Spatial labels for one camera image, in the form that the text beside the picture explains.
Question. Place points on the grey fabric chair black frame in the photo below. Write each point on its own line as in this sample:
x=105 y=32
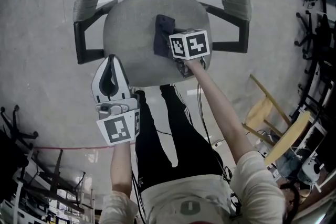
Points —
x=131 y=34

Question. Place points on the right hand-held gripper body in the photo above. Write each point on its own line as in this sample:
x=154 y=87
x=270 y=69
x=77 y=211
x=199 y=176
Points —
x=190 y=44

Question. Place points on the person's white shoe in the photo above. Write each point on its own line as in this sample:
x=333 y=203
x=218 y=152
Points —
x=135 y=90

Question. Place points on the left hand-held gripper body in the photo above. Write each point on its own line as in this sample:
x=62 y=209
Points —
x=118 y=128

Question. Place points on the black folding table frame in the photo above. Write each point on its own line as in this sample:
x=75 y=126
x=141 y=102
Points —
x=57 y=186

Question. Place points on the white round device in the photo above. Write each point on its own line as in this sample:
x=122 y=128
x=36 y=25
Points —
x=312 y=169

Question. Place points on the person's left forearm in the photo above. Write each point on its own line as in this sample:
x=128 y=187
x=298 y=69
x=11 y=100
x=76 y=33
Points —
x=121 y=165

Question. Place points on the black office chair base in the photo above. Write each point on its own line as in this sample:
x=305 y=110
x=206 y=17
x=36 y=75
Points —
x=15 y=128
x=308 y=31

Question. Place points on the white power strip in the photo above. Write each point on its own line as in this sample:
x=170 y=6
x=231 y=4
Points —
x=218 y=143

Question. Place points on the person's right forearm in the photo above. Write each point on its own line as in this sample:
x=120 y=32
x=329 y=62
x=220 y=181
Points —
x=218 y=112

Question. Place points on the person's black striped trousers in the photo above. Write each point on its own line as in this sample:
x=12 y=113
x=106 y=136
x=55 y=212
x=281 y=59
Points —
x=181 y=144

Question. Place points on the dark cloth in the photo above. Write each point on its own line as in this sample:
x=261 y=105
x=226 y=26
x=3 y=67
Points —
x=160 y=43

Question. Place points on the person's white shirt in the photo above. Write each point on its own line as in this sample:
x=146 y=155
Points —
x=199 y=199

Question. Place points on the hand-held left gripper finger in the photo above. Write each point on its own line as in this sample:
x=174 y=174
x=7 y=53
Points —
x=123 y=84
x=97 y=84

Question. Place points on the yellow wooden chair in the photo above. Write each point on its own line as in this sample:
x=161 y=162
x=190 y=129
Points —
x=286 y=136

